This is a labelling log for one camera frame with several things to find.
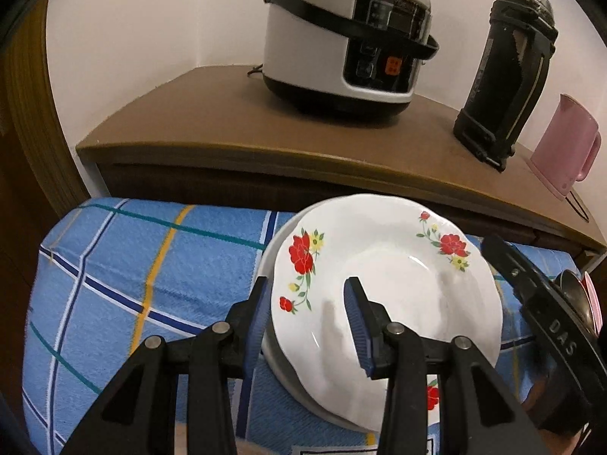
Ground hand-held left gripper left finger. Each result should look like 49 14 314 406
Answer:
61 275 271 455

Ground black kettle cable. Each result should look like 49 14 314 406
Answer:
566 188 591 223

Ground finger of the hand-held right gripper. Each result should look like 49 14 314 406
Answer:
480 234 553 304

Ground brown wooden door frame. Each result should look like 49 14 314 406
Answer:
0 5 91 209

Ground black thermos flask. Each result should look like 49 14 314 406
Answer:
453 0 558 173

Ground white floral plate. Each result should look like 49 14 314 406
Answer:
270 194 503 437

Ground pink electric kettle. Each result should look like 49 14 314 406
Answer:
526 94 602 200

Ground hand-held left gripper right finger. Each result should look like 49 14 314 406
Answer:
342 276 544 455

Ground brown wooden cabinet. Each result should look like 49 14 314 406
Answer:
76 64 607 271

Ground plain white plate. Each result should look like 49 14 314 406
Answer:
256 199 385 437

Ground white black rice cooker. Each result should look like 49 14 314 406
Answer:
261 0 439 117

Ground red bowl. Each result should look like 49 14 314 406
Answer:
582 272 604 330

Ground blue plaid blanket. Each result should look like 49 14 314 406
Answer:
24 196 582 455

